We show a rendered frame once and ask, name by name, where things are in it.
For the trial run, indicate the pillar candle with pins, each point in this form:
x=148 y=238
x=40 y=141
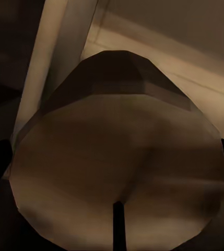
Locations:
x=118 y=158

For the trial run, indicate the cabinet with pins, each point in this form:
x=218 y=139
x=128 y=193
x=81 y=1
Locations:
x=43 y=41

